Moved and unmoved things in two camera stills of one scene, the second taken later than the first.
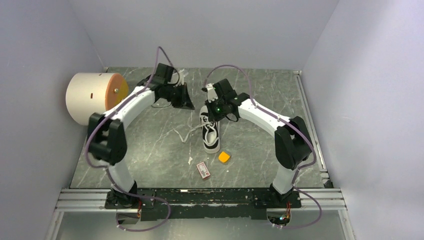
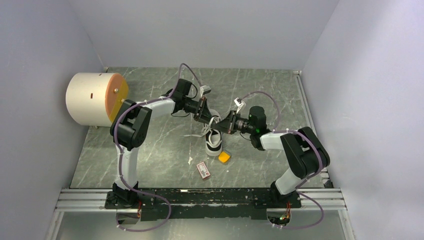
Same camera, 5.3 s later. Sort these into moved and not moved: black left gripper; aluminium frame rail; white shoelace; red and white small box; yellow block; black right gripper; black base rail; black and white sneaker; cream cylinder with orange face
Moved: black right gripper; white shoelace; black left gripper
Not moved: black and white sneaker; black base rail; aluminium frame rail; red and white small box; cream cylinder with orange face; yellow block
